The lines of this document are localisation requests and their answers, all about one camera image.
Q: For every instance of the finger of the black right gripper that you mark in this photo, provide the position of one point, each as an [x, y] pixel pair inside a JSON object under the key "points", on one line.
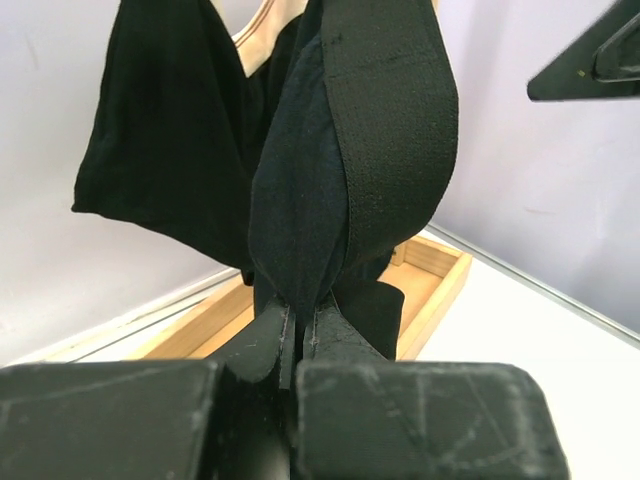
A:
{"points": [[602, 63]]}

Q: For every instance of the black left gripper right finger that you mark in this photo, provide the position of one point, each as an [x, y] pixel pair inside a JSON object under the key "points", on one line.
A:
{"points": [[361, 416]]}

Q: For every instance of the black underwear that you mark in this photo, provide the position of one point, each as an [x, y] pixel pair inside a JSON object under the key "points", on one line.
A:
{"points": [[169, 62]]}

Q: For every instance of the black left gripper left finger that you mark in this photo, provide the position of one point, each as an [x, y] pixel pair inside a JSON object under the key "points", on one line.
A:
{"points": [[216, 418]]}

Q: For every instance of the wooden clothes rack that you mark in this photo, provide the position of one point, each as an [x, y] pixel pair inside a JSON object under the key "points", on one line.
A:
{"points": [[425, 295]]}

